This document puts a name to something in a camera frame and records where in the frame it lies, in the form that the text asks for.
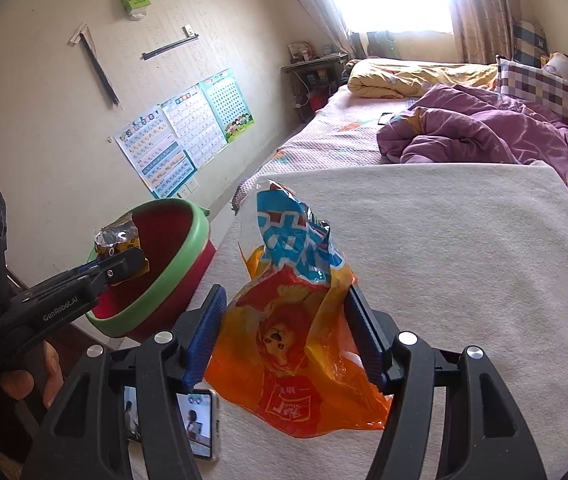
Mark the pink printed pillow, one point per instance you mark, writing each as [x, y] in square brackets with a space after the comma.
[561, 65]

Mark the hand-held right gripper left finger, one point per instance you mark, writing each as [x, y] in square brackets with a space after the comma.
[206, 340]

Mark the beige mat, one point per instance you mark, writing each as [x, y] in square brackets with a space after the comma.
[439, 260]

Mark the purple quilt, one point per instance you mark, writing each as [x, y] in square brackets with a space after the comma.
[489, 125]

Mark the green bordered wall poster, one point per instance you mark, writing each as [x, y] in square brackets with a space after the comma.
[226, 102]

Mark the checked pillow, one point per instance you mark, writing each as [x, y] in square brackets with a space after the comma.
[544, 85]

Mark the blue bordered wall poster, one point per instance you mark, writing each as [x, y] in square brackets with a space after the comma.
[156, 155]

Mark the black hanging wall tool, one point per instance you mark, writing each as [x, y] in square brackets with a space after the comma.
[101, 72]

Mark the white wall socket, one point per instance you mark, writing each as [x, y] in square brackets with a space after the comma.
[188, 189]

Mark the yellow quilt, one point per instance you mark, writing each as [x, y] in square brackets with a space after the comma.
[404, 77]

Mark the yellow black snack wrapper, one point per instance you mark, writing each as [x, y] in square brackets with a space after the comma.
[116, 240]

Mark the dark bag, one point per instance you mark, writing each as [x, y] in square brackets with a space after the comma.
[374, 42]

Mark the pink curtain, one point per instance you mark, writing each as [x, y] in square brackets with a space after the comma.
[484, 10]
[314, 0]

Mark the smartphone with lit screen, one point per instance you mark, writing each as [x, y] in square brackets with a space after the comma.
[198, 420]

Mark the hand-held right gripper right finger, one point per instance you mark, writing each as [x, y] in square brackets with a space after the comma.
[371, 355]

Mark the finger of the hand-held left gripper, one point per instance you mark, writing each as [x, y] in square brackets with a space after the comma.
[92, 265]
[123, 265]

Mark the person's left hand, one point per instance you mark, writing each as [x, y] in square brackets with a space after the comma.
[16, 385]

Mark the red basin with green rim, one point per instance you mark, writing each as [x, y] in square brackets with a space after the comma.
[173, 240]

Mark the dark small desk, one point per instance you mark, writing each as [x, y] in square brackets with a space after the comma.
[314, 62]

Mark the white chart wall poster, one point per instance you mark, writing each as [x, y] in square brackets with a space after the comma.
[193, 125]

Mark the black wall rail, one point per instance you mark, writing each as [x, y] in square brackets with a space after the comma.
[168, 47]

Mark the bed with pink sheet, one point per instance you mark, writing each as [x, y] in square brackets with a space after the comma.
[334, 140]

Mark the dark phone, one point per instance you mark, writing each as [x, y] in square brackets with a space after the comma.
[386, 118]

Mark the orange and blue plastic bag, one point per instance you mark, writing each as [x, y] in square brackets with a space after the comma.
[284, 340]

